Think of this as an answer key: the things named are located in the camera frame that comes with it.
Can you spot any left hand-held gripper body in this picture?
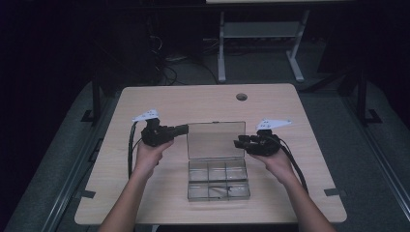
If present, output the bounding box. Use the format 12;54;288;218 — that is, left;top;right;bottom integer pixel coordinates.
132;108;176;148

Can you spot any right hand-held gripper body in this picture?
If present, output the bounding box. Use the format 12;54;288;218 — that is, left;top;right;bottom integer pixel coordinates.
246;118;293;158

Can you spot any clear plastic compartment box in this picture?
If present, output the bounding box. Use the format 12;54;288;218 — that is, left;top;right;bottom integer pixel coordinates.
186;121;251;203

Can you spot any person's right hand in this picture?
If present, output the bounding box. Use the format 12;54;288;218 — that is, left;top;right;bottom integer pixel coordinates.
249;148;294;185

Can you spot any person's left hand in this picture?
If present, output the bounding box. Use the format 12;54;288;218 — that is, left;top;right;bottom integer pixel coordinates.
133;139;175;177

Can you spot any black metal stand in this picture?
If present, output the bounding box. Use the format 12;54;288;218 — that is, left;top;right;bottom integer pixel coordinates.
80;69;108;128
352;62;384;128

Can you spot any black tape strip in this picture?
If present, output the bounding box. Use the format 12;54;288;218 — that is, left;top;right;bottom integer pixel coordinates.
75;189;97;199
323;188;347;197

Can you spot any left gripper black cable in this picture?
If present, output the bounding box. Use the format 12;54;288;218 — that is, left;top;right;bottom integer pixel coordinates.
127;121;145;180

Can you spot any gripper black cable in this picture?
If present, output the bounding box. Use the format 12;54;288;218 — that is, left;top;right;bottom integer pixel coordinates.
278;137;309;195
127;121;145;180

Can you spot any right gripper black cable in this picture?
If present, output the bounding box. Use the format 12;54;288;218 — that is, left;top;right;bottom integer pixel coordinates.
278;137;309;195

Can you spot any tangle of black floor cables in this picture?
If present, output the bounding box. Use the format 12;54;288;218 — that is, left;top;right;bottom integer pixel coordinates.
146;33;220;86

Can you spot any white metal table frame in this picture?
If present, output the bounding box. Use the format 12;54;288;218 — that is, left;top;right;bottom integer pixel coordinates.
217;9;311;83

